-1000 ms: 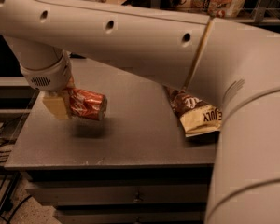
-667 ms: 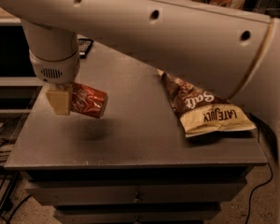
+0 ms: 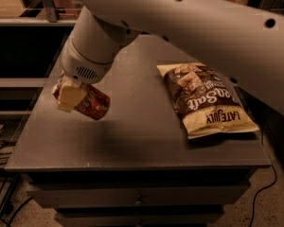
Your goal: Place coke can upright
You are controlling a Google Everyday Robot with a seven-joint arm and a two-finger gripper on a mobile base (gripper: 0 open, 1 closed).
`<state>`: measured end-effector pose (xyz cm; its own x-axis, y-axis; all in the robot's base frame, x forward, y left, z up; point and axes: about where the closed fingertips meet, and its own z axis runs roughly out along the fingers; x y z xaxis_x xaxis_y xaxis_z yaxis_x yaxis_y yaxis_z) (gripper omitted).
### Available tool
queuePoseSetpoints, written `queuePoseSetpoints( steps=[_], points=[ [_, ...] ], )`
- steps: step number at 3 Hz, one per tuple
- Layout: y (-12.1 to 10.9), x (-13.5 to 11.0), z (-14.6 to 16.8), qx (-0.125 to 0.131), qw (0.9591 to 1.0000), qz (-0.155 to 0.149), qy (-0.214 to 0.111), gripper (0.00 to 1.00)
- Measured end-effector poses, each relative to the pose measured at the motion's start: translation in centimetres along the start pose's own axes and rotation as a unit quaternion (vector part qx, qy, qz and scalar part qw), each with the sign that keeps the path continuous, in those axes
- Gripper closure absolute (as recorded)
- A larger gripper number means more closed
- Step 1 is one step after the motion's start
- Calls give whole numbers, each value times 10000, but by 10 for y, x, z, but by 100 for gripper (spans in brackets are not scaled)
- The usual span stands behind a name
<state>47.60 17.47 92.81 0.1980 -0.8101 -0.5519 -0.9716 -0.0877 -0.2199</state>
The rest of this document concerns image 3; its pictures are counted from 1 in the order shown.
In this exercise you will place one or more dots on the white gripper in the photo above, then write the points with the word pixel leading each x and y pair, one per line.
pixel 79 67

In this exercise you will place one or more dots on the red coke can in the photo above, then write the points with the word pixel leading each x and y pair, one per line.
pixel 95 105

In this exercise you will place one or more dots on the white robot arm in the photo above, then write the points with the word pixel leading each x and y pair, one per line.
pixel 243 43

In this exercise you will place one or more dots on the grey drawer cabinet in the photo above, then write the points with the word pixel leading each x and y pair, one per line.
pixel 135 167

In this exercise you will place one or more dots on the brown chips bag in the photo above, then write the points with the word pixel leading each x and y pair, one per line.
pixel 202 101

